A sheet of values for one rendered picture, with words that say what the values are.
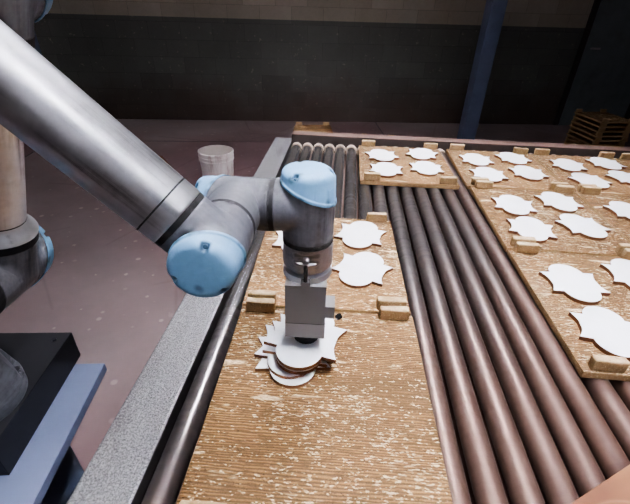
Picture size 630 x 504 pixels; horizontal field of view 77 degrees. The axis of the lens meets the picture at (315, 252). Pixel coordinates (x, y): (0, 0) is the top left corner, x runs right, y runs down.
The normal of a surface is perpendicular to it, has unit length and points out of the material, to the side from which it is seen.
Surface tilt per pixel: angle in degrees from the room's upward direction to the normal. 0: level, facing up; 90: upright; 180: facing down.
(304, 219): 90
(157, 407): 0
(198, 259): 89
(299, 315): 90
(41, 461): 0
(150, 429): 0
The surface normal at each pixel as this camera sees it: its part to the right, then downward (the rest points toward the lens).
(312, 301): -0.05, 0.53
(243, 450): 0.03, -0.84
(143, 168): 0.57, -0.21
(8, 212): 0.80, 0.51
